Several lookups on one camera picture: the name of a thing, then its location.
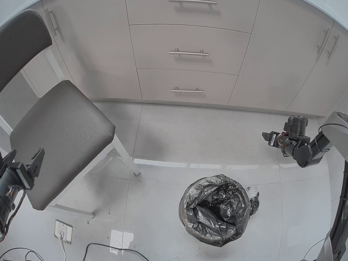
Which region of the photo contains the black plastic bag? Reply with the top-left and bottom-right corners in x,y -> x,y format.
179,174 -> 252,247

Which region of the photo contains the grey padded chair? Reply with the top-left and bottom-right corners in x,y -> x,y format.
0,8 -> 142,218

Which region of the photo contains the black cable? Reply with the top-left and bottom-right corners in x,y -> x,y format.
84,243 -> 150,261
0,247 -> 45,261

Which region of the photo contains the crumpled black plastic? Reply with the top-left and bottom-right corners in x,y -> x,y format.
248,191 -> 262,217

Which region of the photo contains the clear printed wrapper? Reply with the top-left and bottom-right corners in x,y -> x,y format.
244,185 -> 259,200

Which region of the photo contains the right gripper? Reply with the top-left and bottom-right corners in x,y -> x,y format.
268,130 -> 286,149

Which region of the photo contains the white cable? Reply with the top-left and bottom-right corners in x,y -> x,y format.
56,229 -> 67,261

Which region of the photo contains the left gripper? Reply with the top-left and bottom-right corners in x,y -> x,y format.
0,148 -> 45,198

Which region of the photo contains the beige cabinet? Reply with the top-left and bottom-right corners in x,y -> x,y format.
20,0 -> 348,118

